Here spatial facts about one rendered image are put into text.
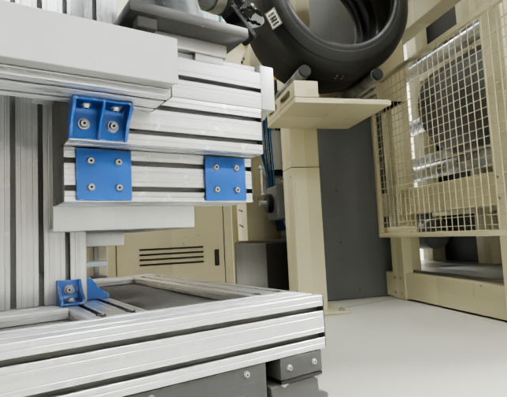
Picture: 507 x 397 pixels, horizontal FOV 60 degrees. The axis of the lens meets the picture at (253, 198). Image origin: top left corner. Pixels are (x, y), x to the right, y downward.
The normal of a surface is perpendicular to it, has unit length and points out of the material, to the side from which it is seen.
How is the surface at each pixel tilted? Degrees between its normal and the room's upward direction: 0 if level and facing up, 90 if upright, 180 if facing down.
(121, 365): 90
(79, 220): 90
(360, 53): 100
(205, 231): 90
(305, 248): 90
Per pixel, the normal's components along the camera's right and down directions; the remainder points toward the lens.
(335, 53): 0.21, 0.09
